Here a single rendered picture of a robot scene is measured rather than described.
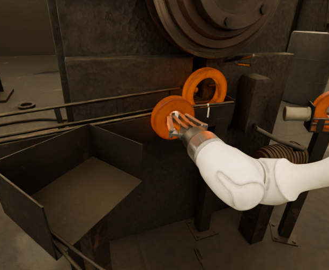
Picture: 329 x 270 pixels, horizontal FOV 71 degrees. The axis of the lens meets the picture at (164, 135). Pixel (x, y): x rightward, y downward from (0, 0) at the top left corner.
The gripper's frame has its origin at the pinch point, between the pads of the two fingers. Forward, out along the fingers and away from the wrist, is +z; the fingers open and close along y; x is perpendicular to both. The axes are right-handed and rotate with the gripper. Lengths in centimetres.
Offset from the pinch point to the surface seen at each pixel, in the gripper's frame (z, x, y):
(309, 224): -16, -71, 81
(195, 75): 5.9, 10.7, 10.6
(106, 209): -26.3, -9.3, -26.8
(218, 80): 5.8, 8.3, 20.4
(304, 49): 152, -13, 240
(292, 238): -20, -70, 63
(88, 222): -28.4, -9.6, -31.2
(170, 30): 4.9, 25.4, -0.3
